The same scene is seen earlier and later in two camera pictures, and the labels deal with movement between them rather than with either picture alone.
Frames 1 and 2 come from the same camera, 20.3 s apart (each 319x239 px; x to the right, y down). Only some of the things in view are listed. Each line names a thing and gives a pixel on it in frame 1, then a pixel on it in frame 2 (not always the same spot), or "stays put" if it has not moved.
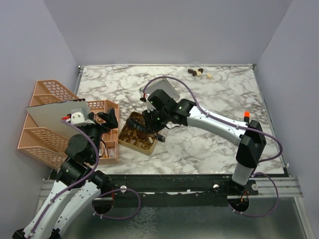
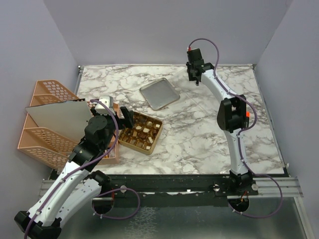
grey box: (49, 117) stays put
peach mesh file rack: (46, 145) stays put
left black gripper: (109, 117) -> (126, 122)
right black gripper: (150, 127) -> (190, 76)
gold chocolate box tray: (137, 139) stays put
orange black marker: (246, 115) stays put
